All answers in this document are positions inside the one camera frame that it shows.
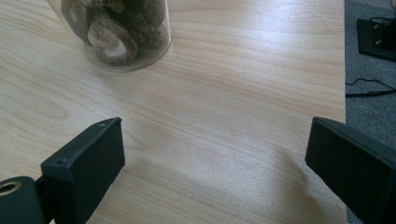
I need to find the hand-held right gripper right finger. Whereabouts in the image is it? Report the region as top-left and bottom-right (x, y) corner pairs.
(304, 117), (396, 224)

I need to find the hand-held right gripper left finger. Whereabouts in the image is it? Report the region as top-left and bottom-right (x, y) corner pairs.
(40, 117), (126, 224)

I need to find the glass jar of dried mushrooms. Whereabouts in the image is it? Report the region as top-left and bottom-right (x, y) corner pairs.
(46, 0), (172, 73)

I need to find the black floor stand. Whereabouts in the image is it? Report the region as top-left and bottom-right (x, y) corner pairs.
(356, 17), (396, 63)

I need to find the thick black floor cable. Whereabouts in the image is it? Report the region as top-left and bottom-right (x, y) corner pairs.
(345, 89), (396, 98)

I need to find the thin black floor cable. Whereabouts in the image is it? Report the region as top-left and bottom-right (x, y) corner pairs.
(345, 77), (396, 91)

